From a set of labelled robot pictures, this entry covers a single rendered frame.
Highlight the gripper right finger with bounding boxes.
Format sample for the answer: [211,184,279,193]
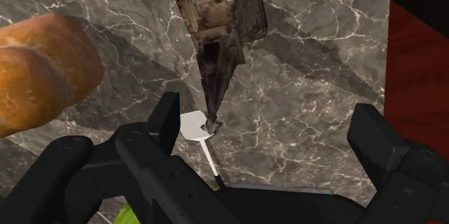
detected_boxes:
[346,103,449,224]

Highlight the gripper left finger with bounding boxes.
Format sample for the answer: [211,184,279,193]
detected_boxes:
[0,91,243,224]

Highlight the green round object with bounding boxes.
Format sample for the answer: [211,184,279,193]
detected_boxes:
[113,202,141,224]

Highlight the golden brown bread loaf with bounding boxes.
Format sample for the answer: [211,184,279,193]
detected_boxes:
[0,12,104,138]

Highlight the brown pointed tower figure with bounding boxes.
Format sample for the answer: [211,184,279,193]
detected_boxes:
[167,0,268,135]

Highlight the white spatula with black handle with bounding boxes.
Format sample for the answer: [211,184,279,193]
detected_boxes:
[179,110,227,190]

